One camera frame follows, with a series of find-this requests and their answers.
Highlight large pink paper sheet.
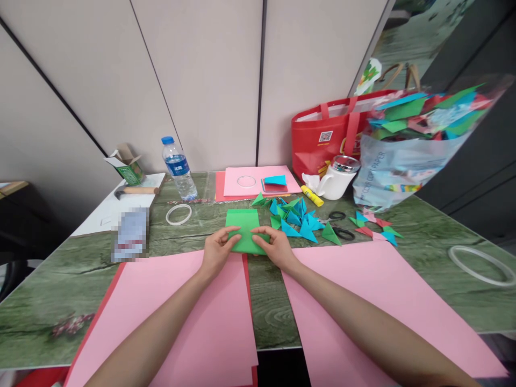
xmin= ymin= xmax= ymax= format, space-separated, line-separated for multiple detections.
xmin=281 ymin=241 xmax=510 ymax=387
xmin=63 ymin=249 xmax=259 ymax=387

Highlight red tote bag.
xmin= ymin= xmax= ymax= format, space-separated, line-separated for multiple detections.
xmin=291 ymin=89 xmax=399 ymax=183

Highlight person's right index finger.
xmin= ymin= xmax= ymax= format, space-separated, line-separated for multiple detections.
xmin=250 ymin=225 xmax=281 ymax=239

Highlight small white tape roll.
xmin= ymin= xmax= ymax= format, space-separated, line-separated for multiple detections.
xmin=165 ymin=203 xmax=193 ymax=226

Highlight clear bag of folded papers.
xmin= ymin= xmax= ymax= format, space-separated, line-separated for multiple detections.
xmin=352 ymin=74 xmax=516 ymax=213

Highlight hammer with wooden handle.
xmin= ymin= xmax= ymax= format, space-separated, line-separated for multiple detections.
xmin=114 ymin=185 xmax=160 ymax=200

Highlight white tissue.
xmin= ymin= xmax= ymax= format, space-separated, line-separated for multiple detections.
xmin=301 ymin=172 xmax=332 ymax=191

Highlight small stack of coloured papers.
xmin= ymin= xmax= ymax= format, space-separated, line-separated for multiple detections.
xmin=260 ymin=175 xmax=289 ymax=195

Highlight ring of pink red green triangles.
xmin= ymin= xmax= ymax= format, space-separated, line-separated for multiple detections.
xmin=348 ymin=207 xmax=405 ymax=248

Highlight green paper sheet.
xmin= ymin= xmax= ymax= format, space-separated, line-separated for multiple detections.
xmin=224 ymin=208 xmax=271 ymax=256

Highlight stack of pink and red paper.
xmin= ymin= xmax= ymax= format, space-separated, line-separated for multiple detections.
xmin=214 ymin=164 xmax=304 ymax=203

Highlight green wood-pattern table cover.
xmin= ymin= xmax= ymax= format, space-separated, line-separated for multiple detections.
xmin=0 ymin=170 xmax=516 ymax=370

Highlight brown curved bag handles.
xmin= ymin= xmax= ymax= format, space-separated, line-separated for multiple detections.
xmin=380 ymin=62 xmax=422 ymax=92

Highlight large white tape ring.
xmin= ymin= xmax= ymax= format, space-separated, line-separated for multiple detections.
xmin=448 ymin=245 xmax=516 ymax=288

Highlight white board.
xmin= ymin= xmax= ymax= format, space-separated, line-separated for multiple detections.
xmin=70 ymin=172 xmax=167 ymax=238

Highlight pile of green blue folded triangles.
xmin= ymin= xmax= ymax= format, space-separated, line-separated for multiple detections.
xmin=250 ymin=192 xmax=343 ymax=247

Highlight black scissors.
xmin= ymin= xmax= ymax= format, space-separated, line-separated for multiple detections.
xmin=321 ymin=210 xmax=356 ymax=242

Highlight clear plastic water bottle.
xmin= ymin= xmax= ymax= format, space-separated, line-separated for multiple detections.
xmin=161 ymin=136 xmax=199 ymax=202

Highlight green and white carton box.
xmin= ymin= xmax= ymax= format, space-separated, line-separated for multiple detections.
xmin=103 ymin=142 xmax=146 ymax=188

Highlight person's left hand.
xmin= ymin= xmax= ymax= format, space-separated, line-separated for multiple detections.
xmin=201 ymin=225 xmax=242 ymax=280

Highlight yellow glue stick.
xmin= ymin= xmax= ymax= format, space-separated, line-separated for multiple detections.
xmin=300 ymin=184 xmax=325 ymax=207

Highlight person's right hand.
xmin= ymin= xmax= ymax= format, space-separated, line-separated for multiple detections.
xmin=250 ymin=225 xmax=299 ymax=276

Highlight white mug with chrome lid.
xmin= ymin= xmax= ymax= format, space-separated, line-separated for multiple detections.
xmin=316 ymin=154 xmax=362 ymax=202

